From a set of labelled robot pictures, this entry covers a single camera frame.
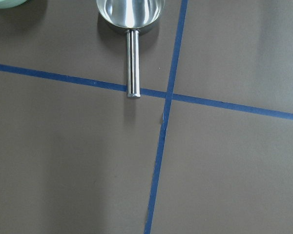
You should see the steel ice scoop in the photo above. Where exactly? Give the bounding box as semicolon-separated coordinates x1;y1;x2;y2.
96;0;166;98

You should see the green bowl of ice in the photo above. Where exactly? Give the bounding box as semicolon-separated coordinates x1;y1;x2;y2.
0;0;27;9

